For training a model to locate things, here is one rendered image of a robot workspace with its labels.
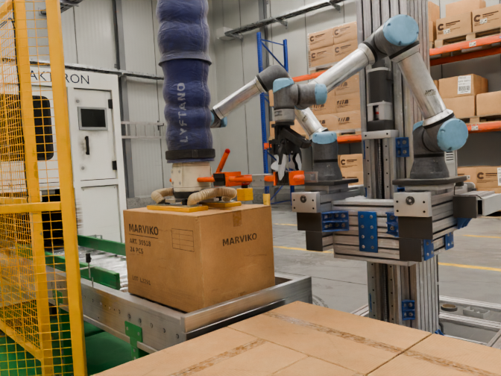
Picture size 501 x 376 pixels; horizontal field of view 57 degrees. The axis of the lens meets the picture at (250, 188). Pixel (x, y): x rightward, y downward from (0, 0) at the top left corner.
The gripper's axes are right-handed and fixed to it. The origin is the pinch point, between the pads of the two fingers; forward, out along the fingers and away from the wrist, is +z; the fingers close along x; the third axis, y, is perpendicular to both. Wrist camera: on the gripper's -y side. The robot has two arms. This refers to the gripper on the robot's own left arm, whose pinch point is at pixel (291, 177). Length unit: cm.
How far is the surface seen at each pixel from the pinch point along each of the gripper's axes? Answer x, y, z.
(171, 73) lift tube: 10, 58, -46
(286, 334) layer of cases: 11, -5, 54
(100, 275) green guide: 22, 114, 48
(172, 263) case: 20, 50, 34
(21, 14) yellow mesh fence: 41, 147, -89
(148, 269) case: 20, 69, 40
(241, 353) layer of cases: 32, -5, 54
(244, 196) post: -48, 78, 13
